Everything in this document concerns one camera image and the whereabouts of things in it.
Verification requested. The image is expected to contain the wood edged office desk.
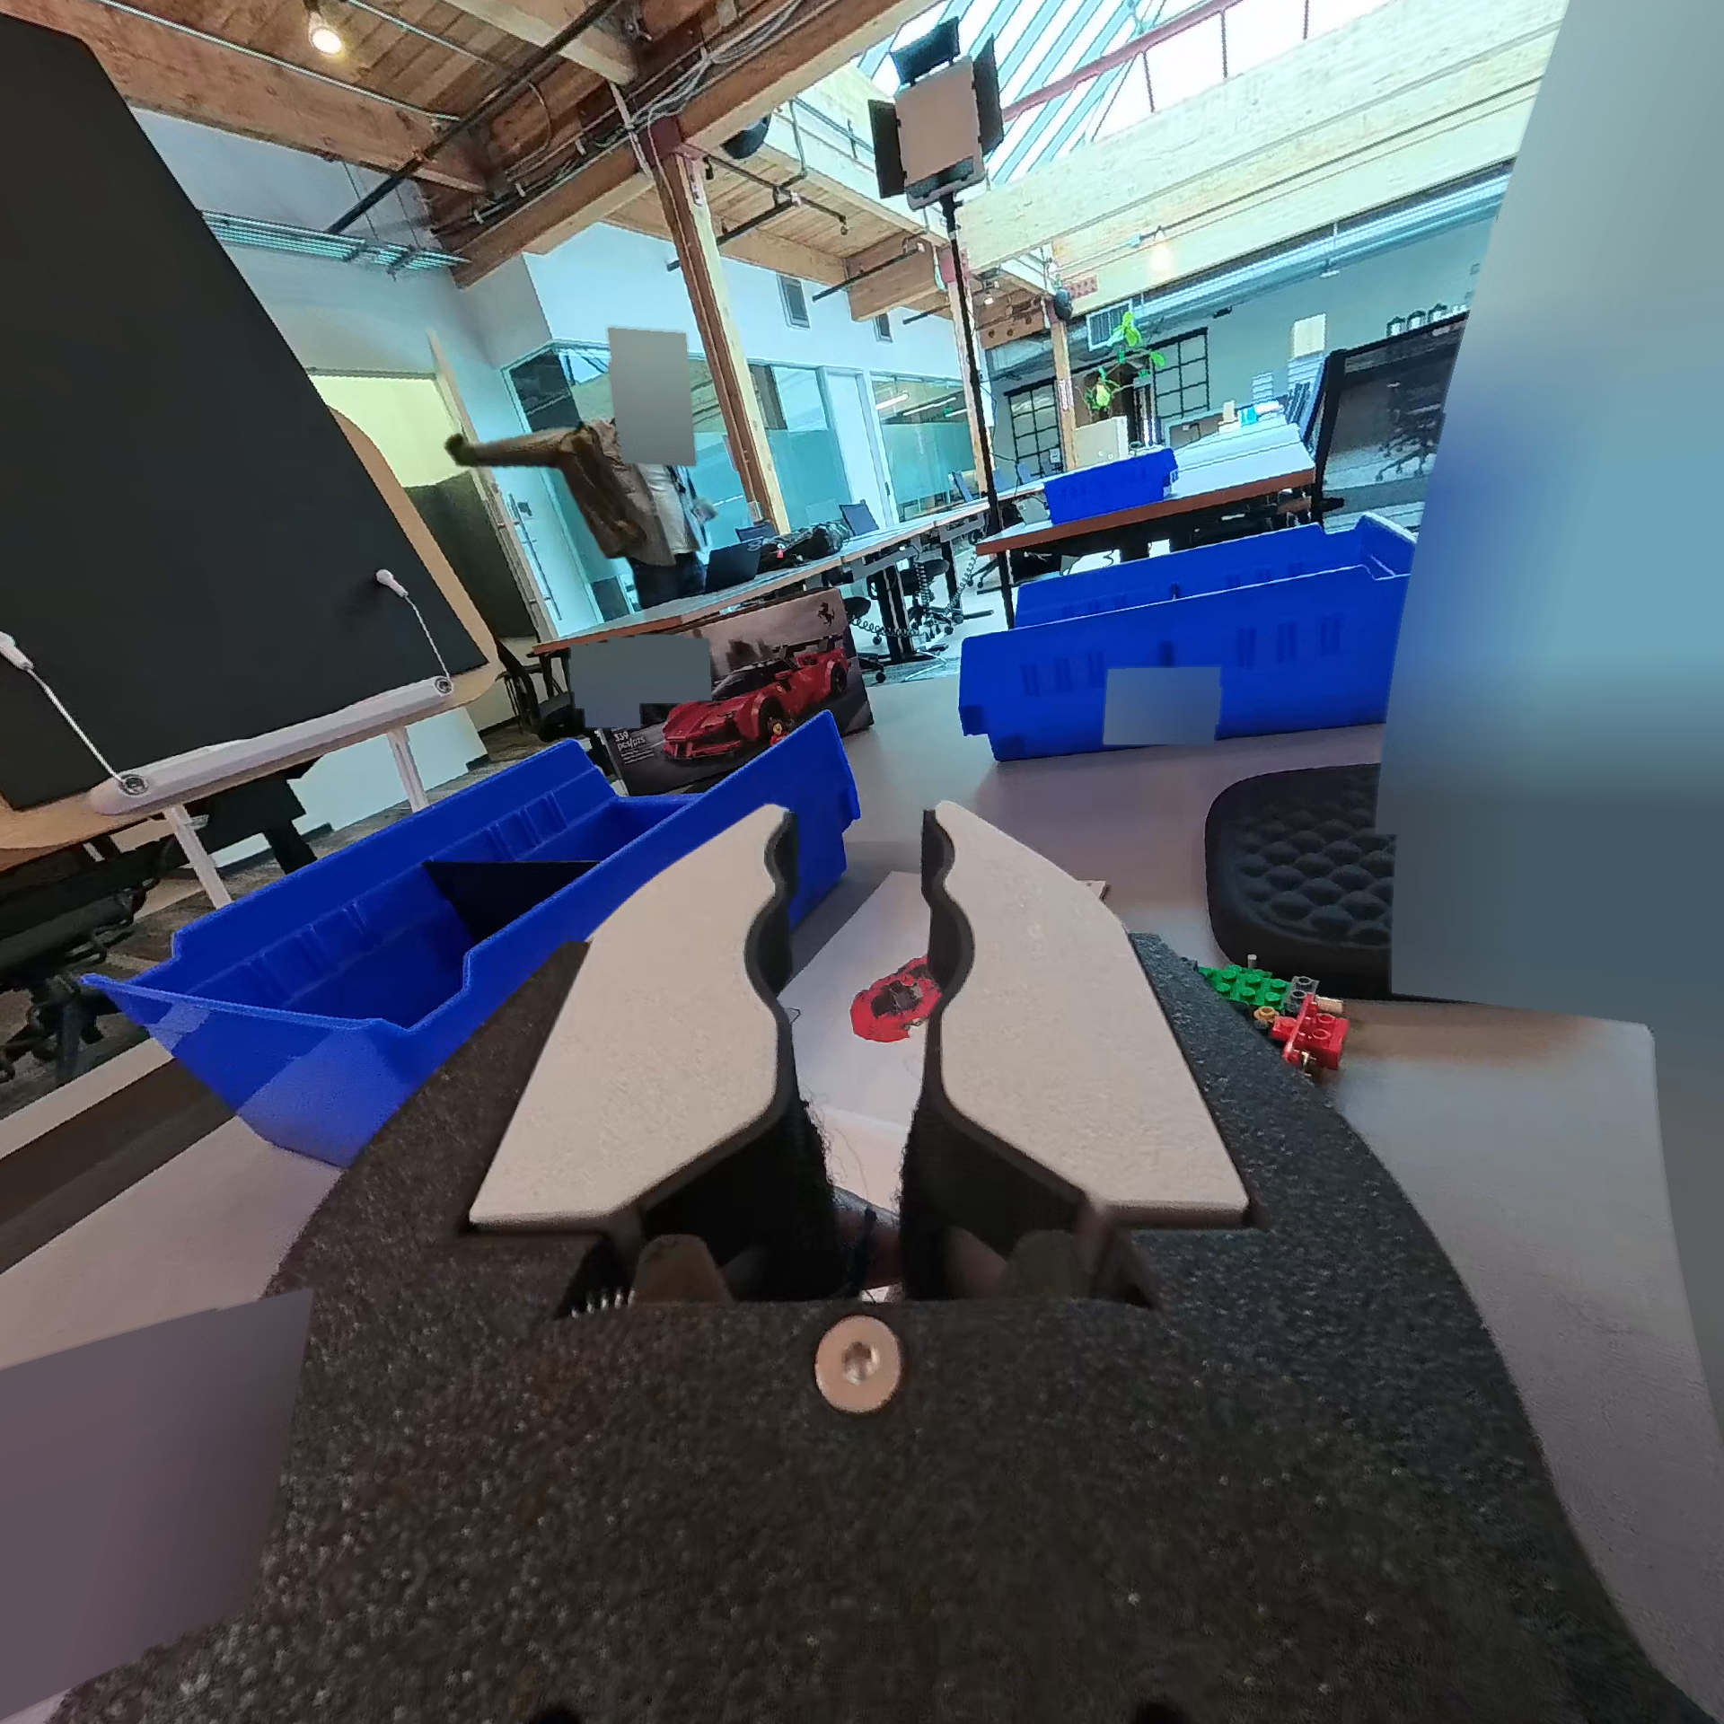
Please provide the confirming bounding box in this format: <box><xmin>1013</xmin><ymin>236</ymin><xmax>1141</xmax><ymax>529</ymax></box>
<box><xmin>973</xmin><ymin>439</ymin><xmax>1320</xmax><ymax>635</ymax></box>
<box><xmin>533</xmin><ymin>500</ymin><xmax>1044</xmax><ymax>678</ymax></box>

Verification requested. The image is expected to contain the green potted plant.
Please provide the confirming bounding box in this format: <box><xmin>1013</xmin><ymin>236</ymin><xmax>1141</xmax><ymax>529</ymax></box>
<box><xmin>1080</xmin><ymin>309</ymin><xmax>1170</xmax><ymax>423</ymax></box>

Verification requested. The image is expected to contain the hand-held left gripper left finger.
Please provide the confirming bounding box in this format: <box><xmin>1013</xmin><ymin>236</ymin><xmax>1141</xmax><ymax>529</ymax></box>
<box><xmin>469</xmin><ymin>804</ymin><xmax>811</xmax><ymax>1233</ymax></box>

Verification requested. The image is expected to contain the white board holder bar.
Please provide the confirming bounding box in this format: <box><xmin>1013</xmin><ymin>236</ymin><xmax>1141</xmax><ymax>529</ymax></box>
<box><xmin>88</xmin><ymin>673</ymin><xmax>460</xmax><ymax>819</ymax></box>

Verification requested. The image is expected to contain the studio light on stand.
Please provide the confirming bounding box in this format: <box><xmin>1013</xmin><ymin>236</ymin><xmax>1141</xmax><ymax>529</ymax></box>
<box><xmin>864</xmin><ymin>18</ymin><xmax>1026</xmax><ymax>635</ymax></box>

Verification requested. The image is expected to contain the lego set box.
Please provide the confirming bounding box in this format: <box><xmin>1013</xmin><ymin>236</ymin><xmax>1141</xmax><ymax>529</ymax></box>
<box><xmin>591</xmin><ymin>586</ymin><xmax>878</xmax><ymax>794</ymax></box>

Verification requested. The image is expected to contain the blue plastic storage bin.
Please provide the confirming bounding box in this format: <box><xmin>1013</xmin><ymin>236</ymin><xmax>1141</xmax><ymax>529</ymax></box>
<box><xmin>957</xmin><ymin>563</ymin><xmax>1414</xmax><ymax>767</ymax></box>
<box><xmin>1040</xmin><ymin>447</ymin><xmax>1180</xmax><ymax>527</ymax></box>
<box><xmin>1011</xmin><ymin>513</ymin><xmax>1418</xmax><ymax>629</ymax></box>
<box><xmin>83</xmin><ymin>706</ymin><xmax>864</xmax><ymax>1171</ymax></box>

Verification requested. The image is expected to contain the red lego car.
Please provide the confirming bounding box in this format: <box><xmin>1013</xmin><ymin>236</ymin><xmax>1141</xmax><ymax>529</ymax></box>
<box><xmin>1197</xmin><ymin>951</ymin><xmax>1352</xmax><ymax>1076</ymax></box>

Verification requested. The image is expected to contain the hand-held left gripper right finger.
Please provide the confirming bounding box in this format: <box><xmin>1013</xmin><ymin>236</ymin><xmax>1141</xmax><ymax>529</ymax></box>
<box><xmin>904</xmin><ymin>800</ymin><xmax>1254</xmax><ymax>1233</ymax></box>

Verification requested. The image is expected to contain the black display board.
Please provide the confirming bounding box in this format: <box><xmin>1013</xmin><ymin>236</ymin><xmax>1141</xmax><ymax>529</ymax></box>
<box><xmin>0</xmin><ymin>16</ymin><xmax>492</xmax><ymax>815</ymax></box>

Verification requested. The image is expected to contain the black office chair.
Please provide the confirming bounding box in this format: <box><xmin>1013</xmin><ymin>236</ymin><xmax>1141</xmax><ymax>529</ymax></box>
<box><xmin>0</xmin><ymin>861</ymin><xmax>170</xmax><ymax>1079</ymax></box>

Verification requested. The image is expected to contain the black wrist rest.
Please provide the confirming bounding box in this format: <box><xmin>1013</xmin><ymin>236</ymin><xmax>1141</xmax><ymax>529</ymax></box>
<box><xmin>1204</xmin><ymin>761</ymin><xmax>1395</xmax><ymax>1004</ymax></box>

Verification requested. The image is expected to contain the lego instruction booklet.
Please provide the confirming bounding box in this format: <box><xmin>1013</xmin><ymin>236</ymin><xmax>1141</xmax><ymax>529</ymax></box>
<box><xmin>778</xmin><ymin>868</ymin><xmax>1107</xmax><ymax>1296</ymax></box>

